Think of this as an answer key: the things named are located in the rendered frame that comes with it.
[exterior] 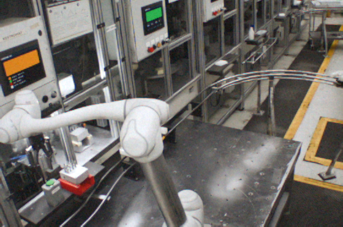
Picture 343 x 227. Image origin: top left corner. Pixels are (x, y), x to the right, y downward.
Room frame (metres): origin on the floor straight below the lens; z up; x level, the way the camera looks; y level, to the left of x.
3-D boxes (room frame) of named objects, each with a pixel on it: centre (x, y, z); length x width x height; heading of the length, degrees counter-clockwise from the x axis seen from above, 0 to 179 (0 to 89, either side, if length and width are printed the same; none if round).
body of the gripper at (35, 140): (1.41, 0.66, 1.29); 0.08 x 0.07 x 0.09; 146
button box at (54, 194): (1.42, 0.66, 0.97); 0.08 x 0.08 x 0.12; 56
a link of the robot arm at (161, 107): (1.31, 0.10, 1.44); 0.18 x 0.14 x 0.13; 81
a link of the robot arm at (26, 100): (1.40, 0.66, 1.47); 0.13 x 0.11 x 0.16; 171
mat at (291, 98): (5.50, -2.50, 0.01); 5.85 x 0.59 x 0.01; 146
